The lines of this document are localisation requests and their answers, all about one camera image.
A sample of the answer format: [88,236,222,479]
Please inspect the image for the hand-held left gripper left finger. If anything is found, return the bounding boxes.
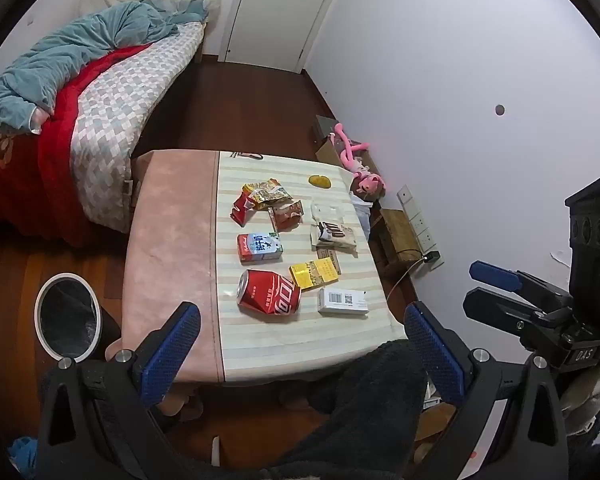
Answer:
[37,301,203,480]

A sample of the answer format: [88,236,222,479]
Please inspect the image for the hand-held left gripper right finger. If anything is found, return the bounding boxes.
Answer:
[404,301,571,480]

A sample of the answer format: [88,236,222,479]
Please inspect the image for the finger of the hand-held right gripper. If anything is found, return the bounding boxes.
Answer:
[462,287,577,357]
[469,260,575,312]

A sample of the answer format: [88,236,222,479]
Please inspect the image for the white rimmed trash bin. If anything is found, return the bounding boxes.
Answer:
[34,273,123,362]

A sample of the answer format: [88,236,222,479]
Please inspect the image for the brown snack bag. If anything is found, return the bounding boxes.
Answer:
[269,200,305,233]

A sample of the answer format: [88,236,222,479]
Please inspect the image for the orange snack bag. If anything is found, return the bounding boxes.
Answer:
[242,179,292,211]

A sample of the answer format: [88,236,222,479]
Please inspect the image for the person's leg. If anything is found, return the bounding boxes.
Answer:
[260,339,431,480]

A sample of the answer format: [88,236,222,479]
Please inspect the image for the white power strip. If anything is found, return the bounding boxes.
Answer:
[396,185,445,271]

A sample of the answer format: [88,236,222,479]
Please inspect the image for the white box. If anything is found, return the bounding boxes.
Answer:
[317,287,370,319]

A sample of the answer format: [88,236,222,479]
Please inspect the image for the pink tablecloth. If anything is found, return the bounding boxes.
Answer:
[122,150,224,417]

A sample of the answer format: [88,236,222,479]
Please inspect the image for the wooden stool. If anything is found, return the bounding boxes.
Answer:
[374,208,424,282]

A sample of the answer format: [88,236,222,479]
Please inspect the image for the crushed red can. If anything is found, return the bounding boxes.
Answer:
[236,269,302,317]

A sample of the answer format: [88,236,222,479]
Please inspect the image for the small table with cloth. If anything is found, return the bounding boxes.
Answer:
[215,151,409,384]

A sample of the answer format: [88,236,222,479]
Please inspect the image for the red blue drink carton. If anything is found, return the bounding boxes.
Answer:
[237,232,284,265]

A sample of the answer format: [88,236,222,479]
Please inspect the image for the brown card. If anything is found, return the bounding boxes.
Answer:
[316,247,342,276]

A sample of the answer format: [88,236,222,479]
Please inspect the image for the yellow box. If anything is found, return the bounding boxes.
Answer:
[289,257,339,292]

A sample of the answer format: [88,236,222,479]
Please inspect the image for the white plastic bag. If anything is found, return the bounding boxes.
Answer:
[350,192,377,237]

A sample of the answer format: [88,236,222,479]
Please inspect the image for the red snack wrapper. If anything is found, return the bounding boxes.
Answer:
[230,192,256,225]

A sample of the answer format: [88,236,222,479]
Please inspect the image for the black white snack wrapper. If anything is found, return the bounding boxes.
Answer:
[310,221,357,251]

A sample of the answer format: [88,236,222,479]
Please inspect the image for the pink plush toy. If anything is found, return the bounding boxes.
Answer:
[328,122,385,197]

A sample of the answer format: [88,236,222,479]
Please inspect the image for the blue cloth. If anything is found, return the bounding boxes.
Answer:
[7,435,39,480]

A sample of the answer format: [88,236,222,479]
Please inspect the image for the cardboard box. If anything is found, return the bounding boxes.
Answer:
[313,115,381,181]

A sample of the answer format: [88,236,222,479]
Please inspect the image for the red blanket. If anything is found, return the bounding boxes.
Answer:
[0,45,152,250]

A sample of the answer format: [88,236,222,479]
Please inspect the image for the bed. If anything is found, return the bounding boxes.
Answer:
[0,0,224,250]

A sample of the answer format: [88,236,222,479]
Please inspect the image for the checkered bedsheet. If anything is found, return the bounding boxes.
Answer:
[70,22,205,234]

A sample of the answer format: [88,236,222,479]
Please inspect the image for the teal blanket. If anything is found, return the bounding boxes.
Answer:
[0,1,213,134]

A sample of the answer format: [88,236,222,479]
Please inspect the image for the white door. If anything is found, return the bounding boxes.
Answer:
[219,0,353,74]

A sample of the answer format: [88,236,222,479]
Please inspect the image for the white cable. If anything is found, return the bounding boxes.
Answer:
[386,257,427,302]

